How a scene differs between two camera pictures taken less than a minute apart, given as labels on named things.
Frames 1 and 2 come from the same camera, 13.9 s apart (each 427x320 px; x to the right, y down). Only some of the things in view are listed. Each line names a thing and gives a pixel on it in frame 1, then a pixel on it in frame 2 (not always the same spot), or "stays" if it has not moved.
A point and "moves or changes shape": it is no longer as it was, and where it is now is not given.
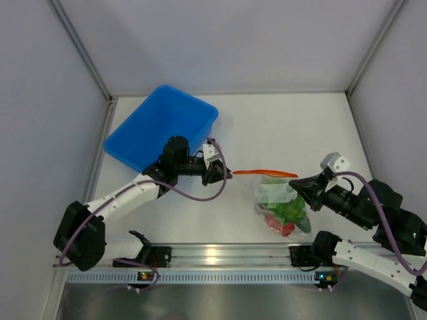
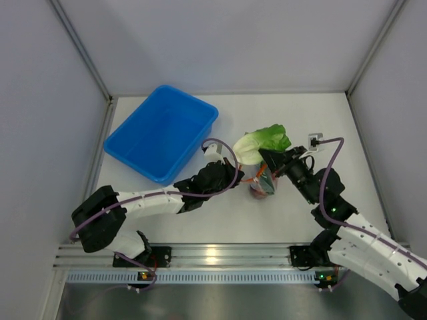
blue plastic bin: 139,141 stays
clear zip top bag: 279,205 moves or changes shape
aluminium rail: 217,255 stays
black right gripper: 312,189 → 276,159
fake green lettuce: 291,211 → 246,147
